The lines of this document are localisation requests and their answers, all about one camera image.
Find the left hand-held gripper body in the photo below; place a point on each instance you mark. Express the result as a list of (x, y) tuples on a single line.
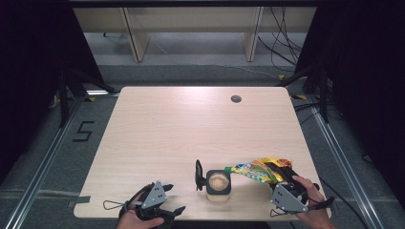
[(155, 194)]

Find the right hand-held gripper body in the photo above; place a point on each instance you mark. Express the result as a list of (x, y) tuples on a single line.
[(288, 198)]

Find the yellow spouted seasoning pouch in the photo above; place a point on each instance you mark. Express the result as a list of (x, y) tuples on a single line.
[(251, 171)]

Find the person's right hand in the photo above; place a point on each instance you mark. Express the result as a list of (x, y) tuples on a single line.
[(315, 210)]

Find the person's left hand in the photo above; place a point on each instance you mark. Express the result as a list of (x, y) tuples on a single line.
[(135, 222)]

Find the grey floor tape strip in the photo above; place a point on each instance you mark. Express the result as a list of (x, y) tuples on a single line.
[(79, 200)]

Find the black metal stand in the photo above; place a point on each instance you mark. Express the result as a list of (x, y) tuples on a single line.
[(324, 101), (63, 101)]

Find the grey round table grommet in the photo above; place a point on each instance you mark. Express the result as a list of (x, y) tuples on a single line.
[(236, 99)]

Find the yellow black floor marker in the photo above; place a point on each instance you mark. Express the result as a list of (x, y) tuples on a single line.
[(281, 77)]

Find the silver metal bar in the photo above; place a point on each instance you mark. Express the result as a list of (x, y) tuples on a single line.
[(97, 92)]

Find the black curtain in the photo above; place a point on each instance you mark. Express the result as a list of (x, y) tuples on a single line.
[(366, 63), (25, 63)]

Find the beige wooden shelf unit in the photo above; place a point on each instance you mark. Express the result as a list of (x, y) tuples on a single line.
[(197, 19)]

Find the aluminium floor rail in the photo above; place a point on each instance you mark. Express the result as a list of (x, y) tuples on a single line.
[(40, 171), (348, 173)]

